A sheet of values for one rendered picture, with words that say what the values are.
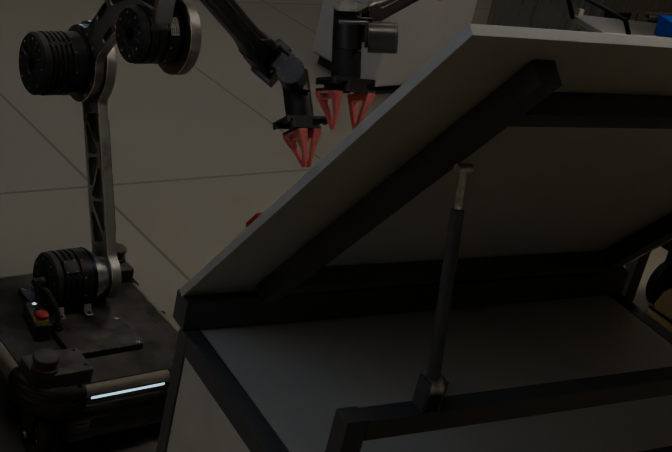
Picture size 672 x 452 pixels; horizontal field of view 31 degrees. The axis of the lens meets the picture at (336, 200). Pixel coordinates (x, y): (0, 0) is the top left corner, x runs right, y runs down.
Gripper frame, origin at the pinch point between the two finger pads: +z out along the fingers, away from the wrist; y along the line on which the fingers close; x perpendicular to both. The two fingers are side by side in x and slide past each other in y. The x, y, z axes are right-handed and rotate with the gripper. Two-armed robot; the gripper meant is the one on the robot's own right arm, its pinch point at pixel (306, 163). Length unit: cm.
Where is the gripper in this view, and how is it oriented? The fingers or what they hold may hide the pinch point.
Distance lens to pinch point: 243.9
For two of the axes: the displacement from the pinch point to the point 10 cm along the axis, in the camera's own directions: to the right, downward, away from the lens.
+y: 8.3, -0.1, 5.6
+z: 1.3, 9.7, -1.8
